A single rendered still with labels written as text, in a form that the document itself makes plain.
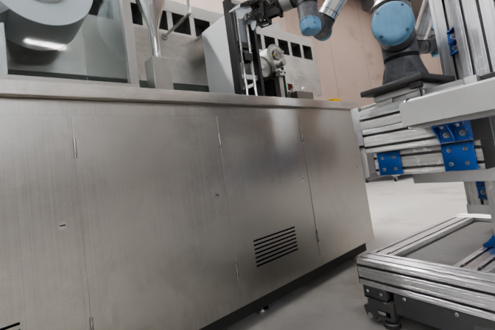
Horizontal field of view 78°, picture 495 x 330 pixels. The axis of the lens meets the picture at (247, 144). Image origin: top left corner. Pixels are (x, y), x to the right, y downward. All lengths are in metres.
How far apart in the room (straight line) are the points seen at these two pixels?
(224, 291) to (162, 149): 0.55
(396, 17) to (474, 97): 0.33
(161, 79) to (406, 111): 1.02
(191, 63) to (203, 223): 1.11
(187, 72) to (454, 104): 1.40
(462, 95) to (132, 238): 0.98
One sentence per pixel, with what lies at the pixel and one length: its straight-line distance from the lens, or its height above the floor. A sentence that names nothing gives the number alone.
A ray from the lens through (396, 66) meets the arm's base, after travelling 1.19.
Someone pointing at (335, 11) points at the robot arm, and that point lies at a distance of 1.34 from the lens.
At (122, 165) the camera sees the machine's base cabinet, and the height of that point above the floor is 0.66.
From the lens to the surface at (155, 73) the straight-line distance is 1.50.
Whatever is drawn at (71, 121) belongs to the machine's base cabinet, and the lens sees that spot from 0.99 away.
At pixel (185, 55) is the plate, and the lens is 1.95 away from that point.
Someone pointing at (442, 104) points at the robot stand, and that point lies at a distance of 0.98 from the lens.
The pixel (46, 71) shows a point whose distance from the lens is 1.07.
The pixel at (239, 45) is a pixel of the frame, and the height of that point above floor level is 1.21.
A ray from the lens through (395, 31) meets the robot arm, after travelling 1.08.
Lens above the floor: 0.60
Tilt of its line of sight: 4 degrees up
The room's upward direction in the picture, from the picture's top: 8 degrees counter-clockwise
